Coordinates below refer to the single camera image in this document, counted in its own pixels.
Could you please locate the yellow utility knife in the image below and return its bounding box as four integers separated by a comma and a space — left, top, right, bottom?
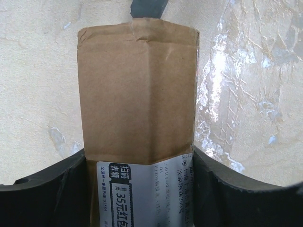
130, 0, 168, 19

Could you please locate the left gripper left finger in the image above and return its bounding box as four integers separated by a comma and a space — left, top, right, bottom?
0, 149, 88, 227

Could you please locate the brown cardboard express box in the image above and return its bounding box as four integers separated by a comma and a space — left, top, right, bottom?
77, 18, 199, 227

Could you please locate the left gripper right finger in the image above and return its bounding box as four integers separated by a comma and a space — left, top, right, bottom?
193, 146, 303, 227

